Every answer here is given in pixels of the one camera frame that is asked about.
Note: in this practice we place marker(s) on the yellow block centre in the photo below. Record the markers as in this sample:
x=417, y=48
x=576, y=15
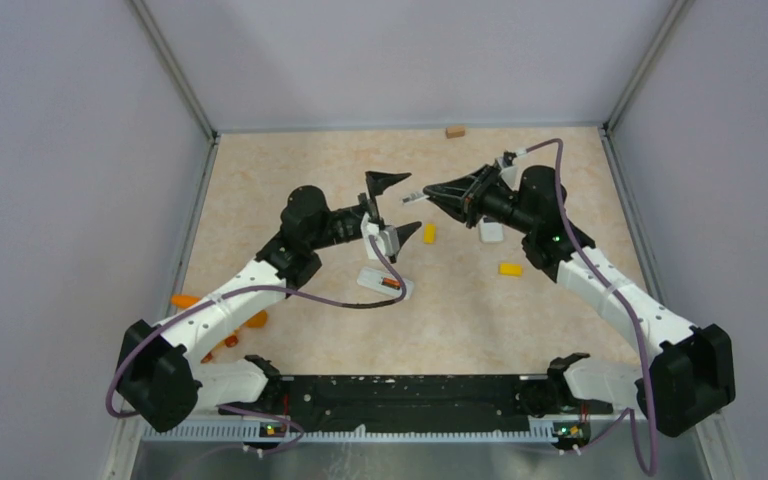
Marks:
x=429, y=234

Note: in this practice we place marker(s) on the white remote with buttons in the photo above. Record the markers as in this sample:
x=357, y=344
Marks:
x=370, y=278

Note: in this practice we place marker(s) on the yellow toy car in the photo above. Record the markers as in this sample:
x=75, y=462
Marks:
x=227, y=343

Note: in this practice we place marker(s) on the brown wooden block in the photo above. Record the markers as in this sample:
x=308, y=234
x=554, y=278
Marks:
x=455, y=131

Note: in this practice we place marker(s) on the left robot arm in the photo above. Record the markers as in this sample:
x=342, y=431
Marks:
x=161, y=374

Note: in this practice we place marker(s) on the aluminium frame post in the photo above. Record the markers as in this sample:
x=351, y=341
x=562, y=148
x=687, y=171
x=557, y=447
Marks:
x=171, y=66
x=675, y=14

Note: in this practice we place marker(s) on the white cable duct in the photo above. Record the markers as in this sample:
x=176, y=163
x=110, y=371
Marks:
x=541, y=431

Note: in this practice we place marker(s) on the orange cone toy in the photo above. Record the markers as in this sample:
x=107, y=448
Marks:
x=182, y=302

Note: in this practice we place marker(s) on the yellow block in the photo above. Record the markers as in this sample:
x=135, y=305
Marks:
x=510, y=269
x=429, y=234

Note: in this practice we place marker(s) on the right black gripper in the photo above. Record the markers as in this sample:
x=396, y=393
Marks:
x=463, y=198

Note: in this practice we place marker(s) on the left aluminium frame post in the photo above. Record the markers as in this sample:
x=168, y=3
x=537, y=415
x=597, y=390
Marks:
x=171, y=66

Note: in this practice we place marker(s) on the orange battery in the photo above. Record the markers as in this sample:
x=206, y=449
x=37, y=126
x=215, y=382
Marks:
x=391, y=283

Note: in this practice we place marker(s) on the right aluminium frame post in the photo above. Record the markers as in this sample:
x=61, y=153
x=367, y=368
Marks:
x=675, y=14

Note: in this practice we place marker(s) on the yellow block right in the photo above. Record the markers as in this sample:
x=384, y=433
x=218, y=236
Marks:
x=510, y=269

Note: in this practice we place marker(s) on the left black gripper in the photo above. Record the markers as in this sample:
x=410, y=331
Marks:
x=376, y=184

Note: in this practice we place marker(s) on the white remote control back up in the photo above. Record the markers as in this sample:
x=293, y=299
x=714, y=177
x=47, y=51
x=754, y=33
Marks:
x=490, y=231

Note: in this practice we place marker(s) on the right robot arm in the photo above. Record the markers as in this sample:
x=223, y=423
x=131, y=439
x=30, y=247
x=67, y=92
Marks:
x=686, y=372

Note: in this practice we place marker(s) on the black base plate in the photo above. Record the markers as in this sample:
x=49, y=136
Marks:
x=420, y=404

